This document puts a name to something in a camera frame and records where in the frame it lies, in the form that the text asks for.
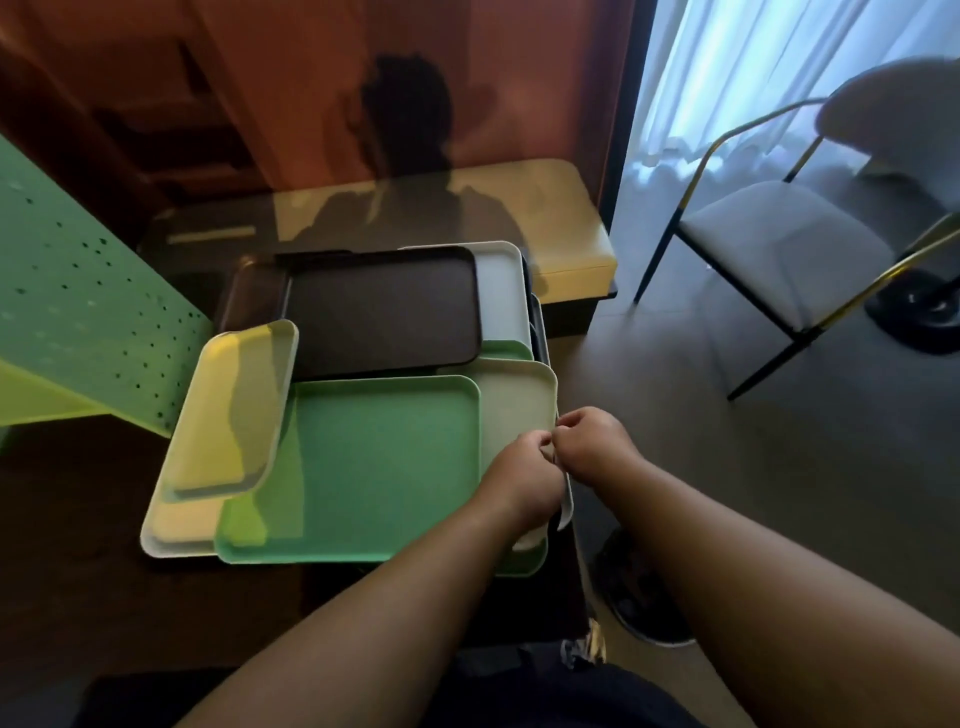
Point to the person's left hand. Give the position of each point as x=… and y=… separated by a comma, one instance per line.
x=517, y=484

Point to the person's right hand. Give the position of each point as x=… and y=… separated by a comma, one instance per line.
x=596, y=446

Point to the person's left fingers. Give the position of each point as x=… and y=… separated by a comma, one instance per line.
x=546, y=448

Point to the person's right fingers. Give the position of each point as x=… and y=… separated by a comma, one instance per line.
x=564, y=439

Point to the pale cream plastic tray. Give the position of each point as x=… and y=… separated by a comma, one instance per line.
x=517, y=397

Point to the person's left forearm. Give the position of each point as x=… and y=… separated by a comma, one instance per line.
x=360, y=622

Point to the person's right forearm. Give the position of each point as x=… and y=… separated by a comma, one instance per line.
x=765, y=600

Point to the light grey plastic tray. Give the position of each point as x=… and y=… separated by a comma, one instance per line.
x=501, y=300

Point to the person's black shoe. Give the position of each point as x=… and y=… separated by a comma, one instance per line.
x=637, y=592

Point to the large green plastic tray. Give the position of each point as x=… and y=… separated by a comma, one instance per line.
x=375, y=465

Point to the large dark brown tray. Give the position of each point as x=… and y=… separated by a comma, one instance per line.
x=382, y=311

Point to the cream cushioned bench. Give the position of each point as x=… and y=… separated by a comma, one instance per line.
x=555, y=217

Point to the person's dark trousers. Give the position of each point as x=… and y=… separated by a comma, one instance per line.
x=525, y=694

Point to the small yellow plastic tray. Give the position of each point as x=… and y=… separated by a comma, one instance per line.
x=225, y=420

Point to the small dark brown tray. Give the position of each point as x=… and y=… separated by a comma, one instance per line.
x=251, y=296

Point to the black round base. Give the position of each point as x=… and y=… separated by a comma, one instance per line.
x=919, y=311

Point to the white sheer curtain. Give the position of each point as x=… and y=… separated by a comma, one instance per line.
x=735, y=67

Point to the green perforated metal panel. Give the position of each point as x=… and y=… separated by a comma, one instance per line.
x=75, y=307

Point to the grey chair with gold frame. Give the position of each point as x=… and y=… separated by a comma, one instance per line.
x=780, y=240

